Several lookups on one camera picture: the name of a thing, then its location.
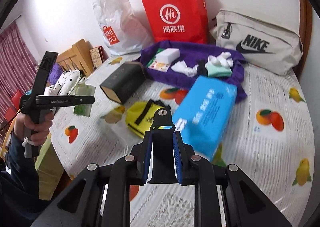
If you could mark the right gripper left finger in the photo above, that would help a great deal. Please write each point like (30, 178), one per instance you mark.
(99, 196)

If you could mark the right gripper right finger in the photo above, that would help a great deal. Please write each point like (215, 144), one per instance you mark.
(224, 196)

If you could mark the light green tissue packet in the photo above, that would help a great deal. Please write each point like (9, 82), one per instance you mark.
(86, 99)

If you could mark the blue tissue pack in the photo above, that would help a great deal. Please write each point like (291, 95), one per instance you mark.
(203, 115)

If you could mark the yellow Adidas armband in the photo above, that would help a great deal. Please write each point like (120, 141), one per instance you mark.
(152, 121)

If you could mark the orange print wipe packet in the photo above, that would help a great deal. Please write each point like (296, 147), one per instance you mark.
(161, 67)

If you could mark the green wet wipe packet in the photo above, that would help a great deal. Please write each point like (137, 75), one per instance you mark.
(154, 57)

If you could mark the mint green cloth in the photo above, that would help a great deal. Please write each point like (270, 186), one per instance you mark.
(218, 71)

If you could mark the white sponge block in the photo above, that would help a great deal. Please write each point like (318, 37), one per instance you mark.
(167, 56)

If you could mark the white sock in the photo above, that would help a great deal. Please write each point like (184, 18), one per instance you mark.
(223, 59)

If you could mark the person's left forearm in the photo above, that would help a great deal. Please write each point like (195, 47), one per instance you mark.
(20, 200)

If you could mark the person's left hand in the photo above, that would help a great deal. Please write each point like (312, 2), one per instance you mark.
(23, 122)

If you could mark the spotted white pillow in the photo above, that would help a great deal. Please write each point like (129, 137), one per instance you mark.
(64, 84)

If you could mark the pink striped curtain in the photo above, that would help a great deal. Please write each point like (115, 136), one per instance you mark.
(18, 67)

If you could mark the green bed sheet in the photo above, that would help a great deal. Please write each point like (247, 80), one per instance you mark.
(49, 169)

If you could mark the wooden bed headboard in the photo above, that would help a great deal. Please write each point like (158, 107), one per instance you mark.
(77, 58)

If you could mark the patterned box on nightstand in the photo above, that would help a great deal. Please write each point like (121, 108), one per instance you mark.
(98, 56)

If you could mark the dark green tea tin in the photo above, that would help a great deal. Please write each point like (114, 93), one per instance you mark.
(123, 82)

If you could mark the fruit print tablecloth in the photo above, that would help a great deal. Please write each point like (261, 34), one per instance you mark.
(267, 136)

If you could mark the white Miniso plastic bag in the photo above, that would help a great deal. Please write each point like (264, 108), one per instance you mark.
(123, 33)

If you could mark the purple towel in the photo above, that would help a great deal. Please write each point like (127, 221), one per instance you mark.
(191, 54)

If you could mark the grey Nike bag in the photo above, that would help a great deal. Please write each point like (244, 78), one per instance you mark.
(262, 40)

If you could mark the red Haidilao paper bag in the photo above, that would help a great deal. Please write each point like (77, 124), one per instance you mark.
(178, 20)

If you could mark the brown wooden door frame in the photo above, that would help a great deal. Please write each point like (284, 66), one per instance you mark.
(305, 32)

